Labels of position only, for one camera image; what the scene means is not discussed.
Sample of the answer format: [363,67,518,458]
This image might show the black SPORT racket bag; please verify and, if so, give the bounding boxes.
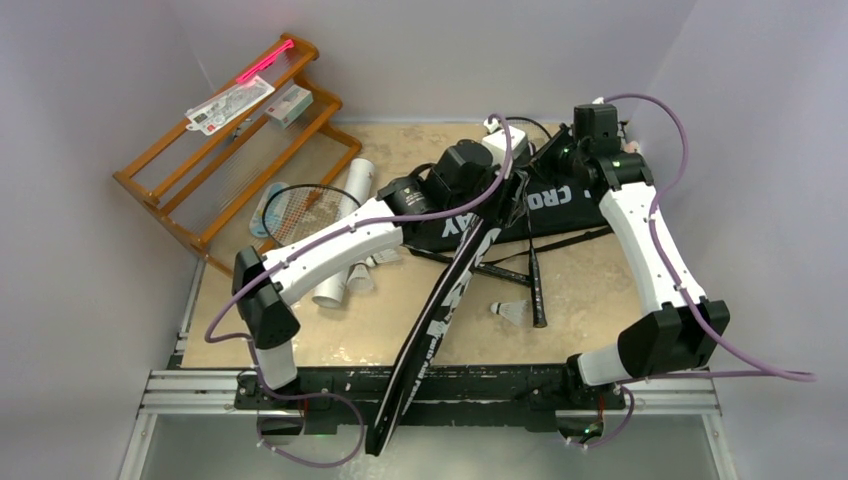
[364,171,529,456]

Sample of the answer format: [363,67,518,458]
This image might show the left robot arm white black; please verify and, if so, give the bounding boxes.
[228,136,524,409]

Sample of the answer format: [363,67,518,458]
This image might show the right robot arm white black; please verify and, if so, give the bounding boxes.
[536,103,730,407]

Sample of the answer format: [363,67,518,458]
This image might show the light blue blister pack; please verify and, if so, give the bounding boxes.
[248,182,290,239]

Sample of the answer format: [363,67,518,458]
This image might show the black racket at back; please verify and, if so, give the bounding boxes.
[506,115,551,328]

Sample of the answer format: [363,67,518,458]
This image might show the black CROSSWAY racket bag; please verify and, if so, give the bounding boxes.
[376,151,652,253]

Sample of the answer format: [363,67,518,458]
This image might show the white shuttlecock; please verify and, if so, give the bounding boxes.
[370,249,402,265]
[346,263,375,293]
[489,300,528,327]

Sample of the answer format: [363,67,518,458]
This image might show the right white shuttlecock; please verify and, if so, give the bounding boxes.
[489,300,528,327]

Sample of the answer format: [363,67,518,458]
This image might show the left white shuttlecock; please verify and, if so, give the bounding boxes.
[346,263,375,293]

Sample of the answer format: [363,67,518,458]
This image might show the black racket near rack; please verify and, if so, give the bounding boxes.
[269,184,362,248]

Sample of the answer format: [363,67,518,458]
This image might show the white shuttlecock tube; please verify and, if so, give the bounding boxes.
[311,157,377,310]

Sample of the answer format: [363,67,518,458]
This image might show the small teal white box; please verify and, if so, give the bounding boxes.
[265,85,313,127]

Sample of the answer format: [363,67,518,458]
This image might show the wooden rack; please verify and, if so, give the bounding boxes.
[113,33,362,275]

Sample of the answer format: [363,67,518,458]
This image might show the flat packaged item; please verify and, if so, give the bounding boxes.
[185,76,276,136]

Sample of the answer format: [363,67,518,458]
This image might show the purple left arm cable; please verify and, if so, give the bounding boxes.
[203,113,515,399]

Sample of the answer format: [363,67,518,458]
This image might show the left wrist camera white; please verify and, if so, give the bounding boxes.
[480,119,529,164]

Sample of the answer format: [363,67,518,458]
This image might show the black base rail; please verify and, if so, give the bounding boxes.
[234,364,626,436]

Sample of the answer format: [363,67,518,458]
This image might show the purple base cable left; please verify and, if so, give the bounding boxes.
[256,390,368,470]

